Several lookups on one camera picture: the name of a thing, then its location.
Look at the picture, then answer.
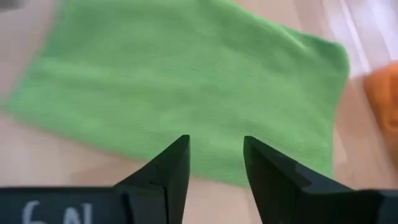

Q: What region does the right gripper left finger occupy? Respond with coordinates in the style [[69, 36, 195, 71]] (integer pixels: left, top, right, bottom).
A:
[[113, 134, 191, 224]]

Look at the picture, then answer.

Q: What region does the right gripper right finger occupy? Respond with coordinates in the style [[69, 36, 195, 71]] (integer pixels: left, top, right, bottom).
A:
[[243, 135, 354, 224]]

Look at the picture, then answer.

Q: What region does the green microfiber towel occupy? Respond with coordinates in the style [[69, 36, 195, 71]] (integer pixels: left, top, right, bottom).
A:
[[1, 0, 351, 188]]

